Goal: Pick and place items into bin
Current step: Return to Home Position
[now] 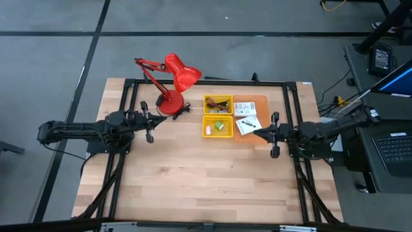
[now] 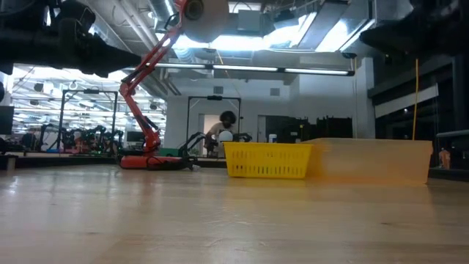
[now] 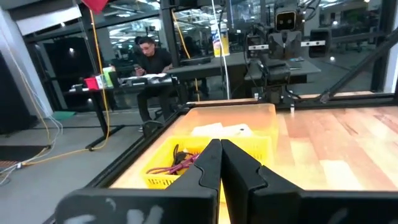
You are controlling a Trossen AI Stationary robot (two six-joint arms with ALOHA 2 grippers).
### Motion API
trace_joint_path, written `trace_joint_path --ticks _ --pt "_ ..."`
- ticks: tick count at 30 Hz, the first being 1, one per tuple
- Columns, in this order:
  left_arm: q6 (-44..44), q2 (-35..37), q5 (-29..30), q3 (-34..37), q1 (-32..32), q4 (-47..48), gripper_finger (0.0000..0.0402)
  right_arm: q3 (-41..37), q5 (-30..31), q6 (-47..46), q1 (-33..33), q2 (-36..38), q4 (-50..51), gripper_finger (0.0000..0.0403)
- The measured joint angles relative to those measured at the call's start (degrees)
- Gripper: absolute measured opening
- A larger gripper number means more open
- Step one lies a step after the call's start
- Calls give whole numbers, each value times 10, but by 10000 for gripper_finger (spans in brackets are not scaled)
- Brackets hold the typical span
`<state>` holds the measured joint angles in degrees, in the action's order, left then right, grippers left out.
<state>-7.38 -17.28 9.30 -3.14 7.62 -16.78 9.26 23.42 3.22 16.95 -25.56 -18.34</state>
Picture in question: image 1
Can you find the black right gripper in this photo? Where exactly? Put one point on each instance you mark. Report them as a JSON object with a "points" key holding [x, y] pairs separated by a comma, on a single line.
{"points": [[283, 133]]}

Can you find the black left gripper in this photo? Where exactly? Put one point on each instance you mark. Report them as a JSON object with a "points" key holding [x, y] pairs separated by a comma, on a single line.
{"points": [[141, 120]]}

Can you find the white box with black picture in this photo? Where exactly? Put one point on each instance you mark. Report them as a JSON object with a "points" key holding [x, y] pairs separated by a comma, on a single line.
{"points": [[249, 127]]}

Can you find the white box with small print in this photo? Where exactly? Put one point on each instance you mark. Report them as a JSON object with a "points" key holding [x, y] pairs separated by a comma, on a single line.
{"points": [[244, 109]]}

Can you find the green white wall charger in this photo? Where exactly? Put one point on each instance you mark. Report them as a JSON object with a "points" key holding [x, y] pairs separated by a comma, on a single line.
{"points": [[219, 125]]}

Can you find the white power adapter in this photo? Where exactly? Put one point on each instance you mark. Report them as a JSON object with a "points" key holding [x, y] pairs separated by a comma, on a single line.
{"points": [[208, 130]]}

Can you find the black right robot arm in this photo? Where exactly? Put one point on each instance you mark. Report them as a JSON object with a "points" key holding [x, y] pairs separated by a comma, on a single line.
{"points": [[322, 130]]}

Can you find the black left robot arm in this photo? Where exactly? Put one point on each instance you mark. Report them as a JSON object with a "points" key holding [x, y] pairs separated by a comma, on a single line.
{"points": [[80, 127]]}

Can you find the orange translucent plastic bin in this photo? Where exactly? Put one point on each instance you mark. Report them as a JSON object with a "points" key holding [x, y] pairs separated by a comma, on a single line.
{"points": [[262, 106]]}

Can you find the yellow slotted plastic basket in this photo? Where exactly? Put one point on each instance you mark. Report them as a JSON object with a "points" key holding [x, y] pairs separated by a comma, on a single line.
{"points": [[206, 112], [228, 133]]}

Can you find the red desk lamp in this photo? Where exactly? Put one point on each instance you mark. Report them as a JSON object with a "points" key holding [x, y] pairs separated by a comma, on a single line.
{"points": [[185, 75]]}

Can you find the white paper sheet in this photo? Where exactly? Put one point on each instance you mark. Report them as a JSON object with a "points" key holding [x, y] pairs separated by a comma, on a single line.
{"points": [[338, 146]]}

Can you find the yellow plug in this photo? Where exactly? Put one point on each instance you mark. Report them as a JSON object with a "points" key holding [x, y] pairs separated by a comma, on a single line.
{"points": [[338, 101]]}

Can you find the black side desk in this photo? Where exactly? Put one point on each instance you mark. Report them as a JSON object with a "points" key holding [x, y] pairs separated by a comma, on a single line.
{"points": [[357, 80]]}

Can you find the black laptop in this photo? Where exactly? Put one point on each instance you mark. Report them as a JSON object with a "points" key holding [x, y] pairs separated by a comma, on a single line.
{"points": [[392, 151]]}

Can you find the black power adapter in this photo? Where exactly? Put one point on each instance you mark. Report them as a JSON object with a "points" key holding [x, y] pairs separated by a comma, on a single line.
{"points": [[381, 59]]}

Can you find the monitor with blue screen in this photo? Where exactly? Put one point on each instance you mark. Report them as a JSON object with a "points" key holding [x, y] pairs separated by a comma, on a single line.
{"points": [[397, 82]]}

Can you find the dark furniture leg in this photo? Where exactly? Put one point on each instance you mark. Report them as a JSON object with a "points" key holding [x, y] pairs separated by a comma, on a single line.
{"points": [[9, 148]]}

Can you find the black stand pole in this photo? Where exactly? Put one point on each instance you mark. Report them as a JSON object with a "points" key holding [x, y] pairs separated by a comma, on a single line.
{"points": [[383, 27]]}

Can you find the person's shoe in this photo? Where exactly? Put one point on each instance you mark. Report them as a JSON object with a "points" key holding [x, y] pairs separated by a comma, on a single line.
{"points": [[391, 29]]}

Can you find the black metal table frame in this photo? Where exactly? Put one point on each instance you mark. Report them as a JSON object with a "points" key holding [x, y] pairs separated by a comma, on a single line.
{"points": [[225, 83]]}

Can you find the silver metal bracket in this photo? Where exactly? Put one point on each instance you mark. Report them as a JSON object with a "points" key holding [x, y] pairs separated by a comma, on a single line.
{"points": [[297, 228], [117, 227]]}

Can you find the black horizontal frame bar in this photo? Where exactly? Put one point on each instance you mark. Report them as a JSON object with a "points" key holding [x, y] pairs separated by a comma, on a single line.
{"points": [[48, 225]]}

